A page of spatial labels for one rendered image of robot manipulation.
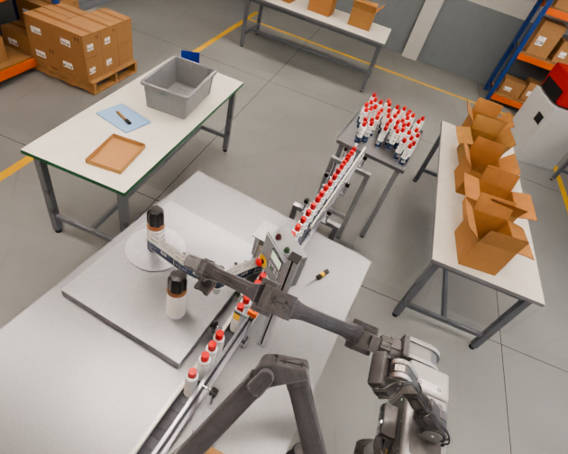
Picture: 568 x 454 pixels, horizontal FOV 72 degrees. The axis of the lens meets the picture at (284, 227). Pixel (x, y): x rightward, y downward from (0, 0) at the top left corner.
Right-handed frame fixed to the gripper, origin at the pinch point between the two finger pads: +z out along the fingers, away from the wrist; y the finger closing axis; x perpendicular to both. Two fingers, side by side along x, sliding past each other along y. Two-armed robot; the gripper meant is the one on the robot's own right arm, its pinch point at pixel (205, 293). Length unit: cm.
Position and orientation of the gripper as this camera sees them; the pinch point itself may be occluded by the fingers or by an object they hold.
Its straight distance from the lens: 176.1
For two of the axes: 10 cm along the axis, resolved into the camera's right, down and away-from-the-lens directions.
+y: -4.3, 5.9, -6.9
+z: -2.2, 6.7, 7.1
